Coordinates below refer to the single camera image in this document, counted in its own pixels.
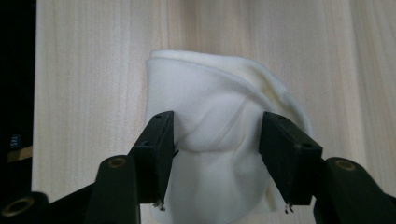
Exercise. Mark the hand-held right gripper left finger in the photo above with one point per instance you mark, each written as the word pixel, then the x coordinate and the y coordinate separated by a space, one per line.
pixel 154 155

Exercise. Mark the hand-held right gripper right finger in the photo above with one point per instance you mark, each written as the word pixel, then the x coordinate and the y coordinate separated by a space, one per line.
pixel 289 161

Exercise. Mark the white sock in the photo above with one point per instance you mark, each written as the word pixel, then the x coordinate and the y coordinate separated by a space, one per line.
pixel 202 93

